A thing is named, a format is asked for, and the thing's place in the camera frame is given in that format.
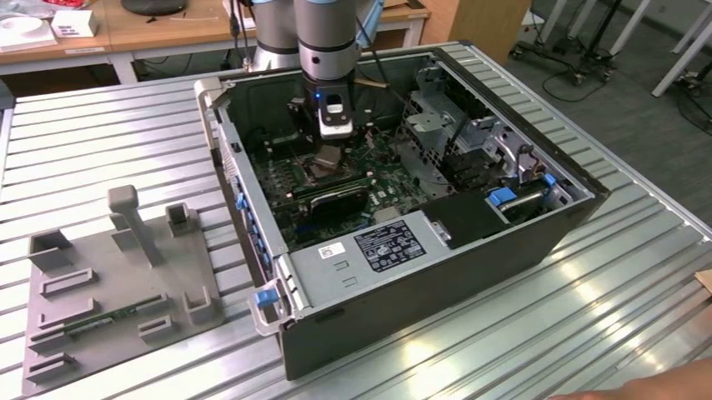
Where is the CPU socket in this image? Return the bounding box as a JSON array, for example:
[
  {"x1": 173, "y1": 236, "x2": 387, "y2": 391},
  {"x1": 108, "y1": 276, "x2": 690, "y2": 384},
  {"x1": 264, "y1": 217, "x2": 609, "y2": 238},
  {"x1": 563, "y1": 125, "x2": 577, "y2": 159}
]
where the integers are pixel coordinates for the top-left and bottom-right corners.
[{"x1": 296, "y1": 149, "x2": 356, "y2": 187}]

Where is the wooden desk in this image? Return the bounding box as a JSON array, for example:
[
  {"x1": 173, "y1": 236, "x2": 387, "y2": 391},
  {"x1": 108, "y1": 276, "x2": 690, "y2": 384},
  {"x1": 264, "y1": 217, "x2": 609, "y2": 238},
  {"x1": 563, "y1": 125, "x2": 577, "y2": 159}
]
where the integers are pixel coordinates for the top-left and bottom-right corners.
[{"x1": 0, "y1": 0, "x2": 432, "y2": 84}]

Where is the silver power supply unit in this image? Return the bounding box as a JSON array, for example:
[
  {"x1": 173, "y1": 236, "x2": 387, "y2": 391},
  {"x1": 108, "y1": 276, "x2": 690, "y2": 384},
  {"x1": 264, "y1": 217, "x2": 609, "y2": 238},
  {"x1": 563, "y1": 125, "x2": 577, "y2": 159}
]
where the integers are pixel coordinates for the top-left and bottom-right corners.
[{"x1": 276, "y1": 209, "x2": 453, "y2": 323}]

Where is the black hanging arm cable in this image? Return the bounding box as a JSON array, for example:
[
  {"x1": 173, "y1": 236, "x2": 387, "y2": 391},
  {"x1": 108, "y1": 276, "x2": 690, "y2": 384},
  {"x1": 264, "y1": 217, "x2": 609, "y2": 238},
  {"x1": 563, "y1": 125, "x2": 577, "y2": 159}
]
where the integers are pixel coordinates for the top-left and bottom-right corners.
[{"x1": 221, "y1": 0, "x2": 251, "y2": 72}]

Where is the black round object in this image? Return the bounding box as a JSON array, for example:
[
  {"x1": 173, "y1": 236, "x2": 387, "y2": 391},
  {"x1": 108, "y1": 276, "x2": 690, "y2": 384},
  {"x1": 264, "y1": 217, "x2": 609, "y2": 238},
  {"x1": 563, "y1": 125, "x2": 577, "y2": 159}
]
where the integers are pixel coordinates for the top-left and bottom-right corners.
[{"x1": 120, "y1": 0, "x2": 188, "y2": 15}]

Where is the black plastic shroud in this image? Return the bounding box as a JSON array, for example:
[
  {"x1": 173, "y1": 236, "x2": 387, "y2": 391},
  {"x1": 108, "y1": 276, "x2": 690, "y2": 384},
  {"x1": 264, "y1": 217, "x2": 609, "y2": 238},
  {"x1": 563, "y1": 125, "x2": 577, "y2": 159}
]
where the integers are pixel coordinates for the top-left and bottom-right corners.
[{"x1": 420, "y1": 192, "x2": 515, "y2": 251}]

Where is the green motherboard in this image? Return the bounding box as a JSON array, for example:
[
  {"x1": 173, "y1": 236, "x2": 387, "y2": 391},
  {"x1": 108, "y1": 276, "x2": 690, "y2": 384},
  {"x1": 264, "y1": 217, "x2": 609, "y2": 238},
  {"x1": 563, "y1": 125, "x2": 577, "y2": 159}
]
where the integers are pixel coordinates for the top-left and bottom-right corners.
[{"x1": 247, "y1": 124, "x2": 446, "y2": 247}]

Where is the metal socket cover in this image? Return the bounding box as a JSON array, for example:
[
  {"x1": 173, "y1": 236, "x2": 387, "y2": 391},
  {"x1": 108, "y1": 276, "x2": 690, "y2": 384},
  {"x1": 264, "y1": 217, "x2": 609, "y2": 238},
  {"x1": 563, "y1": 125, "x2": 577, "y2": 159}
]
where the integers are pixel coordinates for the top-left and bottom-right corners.
[{"x1": 308, "y1": 144, "x2": 350, "y2": 170}]

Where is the silver CPU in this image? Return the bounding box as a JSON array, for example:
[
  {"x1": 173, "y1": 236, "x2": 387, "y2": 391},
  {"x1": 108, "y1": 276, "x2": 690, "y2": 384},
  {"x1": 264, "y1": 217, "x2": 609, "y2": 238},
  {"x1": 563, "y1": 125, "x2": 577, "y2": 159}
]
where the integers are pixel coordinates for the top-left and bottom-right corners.
[{"x1": 303, "y1": 162, "x2": 342, "y2": 179}]

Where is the green RAM stick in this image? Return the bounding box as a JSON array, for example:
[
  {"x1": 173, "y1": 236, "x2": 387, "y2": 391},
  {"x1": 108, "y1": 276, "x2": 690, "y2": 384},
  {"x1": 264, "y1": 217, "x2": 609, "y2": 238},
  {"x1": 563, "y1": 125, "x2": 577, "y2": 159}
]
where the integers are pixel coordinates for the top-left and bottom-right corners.
[{"x1": 62, "y1": 306, "x2": 140, "y2": 334}]

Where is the open black PC case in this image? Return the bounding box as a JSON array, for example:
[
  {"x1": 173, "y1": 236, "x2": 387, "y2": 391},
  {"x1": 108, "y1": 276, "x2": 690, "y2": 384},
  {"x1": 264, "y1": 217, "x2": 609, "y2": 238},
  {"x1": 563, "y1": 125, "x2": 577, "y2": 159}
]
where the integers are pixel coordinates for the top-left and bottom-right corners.
[{"x1": 192, "y1": 39, "x2": 613, "y2": 381}]

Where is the brown cardboard piece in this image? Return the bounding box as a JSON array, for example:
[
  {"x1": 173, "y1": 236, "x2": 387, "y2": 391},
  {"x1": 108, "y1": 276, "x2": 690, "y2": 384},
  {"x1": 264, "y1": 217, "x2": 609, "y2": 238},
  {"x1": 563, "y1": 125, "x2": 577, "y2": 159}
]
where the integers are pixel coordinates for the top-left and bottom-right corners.
[{"x1": 693, "y1": 268, "x2": 712, "y2": 299}]

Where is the silver drive cage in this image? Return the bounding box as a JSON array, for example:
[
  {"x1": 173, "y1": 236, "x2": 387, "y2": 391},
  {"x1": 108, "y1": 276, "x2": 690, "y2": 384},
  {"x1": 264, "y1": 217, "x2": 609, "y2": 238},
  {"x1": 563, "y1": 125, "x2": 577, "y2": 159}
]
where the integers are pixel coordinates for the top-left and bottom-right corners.
[{"x1": 395, "y1": 62, "x2": 507, "y2": 197}]

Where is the black wheeled stand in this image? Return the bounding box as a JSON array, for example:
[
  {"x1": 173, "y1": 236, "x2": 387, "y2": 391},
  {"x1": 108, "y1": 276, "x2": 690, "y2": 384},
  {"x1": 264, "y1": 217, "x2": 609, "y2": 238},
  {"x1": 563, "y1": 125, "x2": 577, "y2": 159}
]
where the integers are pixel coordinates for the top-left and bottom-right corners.
[{"x1": 509, "y1": 0, "x2": 620, "y2": 88}]

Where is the white cardboard box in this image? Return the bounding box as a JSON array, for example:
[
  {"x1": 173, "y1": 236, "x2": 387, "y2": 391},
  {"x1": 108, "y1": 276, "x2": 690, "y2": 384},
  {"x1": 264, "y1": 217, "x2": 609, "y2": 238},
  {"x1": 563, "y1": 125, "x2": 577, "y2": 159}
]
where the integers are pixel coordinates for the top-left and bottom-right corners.
[{"x1": 48, "y1": 10, "x2": 100, "y2": 39}]

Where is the black graphics card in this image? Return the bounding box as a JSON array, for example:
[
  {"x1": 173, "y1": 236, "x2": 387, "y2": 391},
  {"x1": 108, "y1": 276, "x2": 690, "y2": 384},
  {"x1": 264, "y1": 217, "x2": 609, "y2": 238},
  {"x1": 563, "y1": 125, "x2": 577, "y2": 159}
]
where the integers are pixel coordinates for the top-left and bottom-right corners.
[{"x1": 288, "y1": 182, "x2": 372, "y2": 222}]

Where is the blue plastic latch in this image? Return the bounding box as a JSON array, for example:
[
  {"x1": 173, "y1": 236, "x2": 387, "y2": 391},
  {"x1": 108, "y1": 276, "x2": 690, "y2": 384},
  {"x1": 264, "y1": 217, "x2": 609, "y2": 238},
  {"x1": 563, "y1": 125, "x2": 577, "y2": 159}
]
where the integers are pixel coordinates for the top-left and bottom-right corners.
[{"x1": 485, "y1": 187, "x2": 517, "y2": 210}]

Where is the wooden cabinet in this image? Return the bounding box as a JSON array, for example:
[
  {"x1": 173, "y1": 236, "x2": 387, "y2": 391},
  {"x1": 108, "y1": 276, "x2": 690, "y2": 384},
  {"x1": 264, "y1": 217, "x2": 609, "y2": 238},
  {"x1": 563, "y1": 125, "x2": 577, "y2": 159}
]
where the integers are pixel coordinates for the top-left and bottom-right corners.
[{"x1": 447, "y1": 0, "x2": 533, "y2": 66}]

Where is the grey parts rack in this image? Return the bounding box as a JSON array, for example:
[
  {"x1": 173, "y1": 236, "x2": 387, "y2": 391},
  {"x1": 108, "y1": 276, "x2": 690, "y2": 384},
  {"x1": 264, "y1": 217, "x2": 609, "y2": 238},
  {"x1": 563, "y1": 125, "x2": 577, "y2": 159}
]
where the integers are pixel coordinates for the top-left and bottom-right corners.
[{"x1": 20, "y1": 184, "x2": 227, "y2": 397}]

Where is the white table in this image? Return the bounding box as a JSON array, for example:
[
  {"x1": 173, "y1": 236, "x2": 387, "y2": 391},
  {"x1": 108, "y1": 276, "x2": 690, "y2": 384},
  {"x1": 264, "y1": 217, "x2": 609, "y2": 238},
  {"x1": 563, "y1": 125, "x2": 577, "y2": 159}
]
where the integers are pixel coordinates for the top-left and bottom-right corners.
[{"x1": 649, "y1": 0, "x2": 712, "y2": 99}]

